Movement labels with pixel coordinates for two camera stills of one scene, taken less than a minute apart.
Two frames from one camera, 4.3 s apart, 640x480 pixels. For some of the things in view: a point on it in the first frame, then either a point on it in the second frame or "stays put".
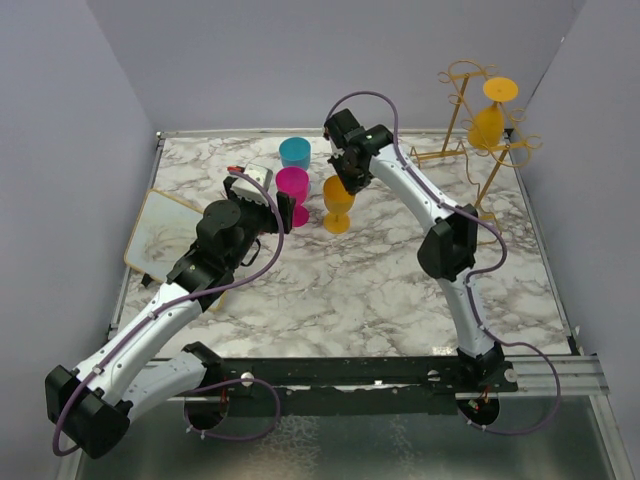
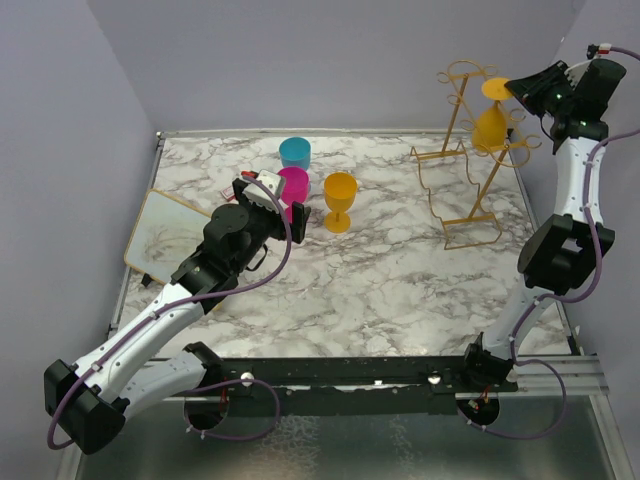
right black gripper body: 352,179 -> 556,97
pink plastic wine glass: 294,181 stays put
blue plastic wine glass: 295,152 stays put
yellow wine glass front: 338,201 stays put
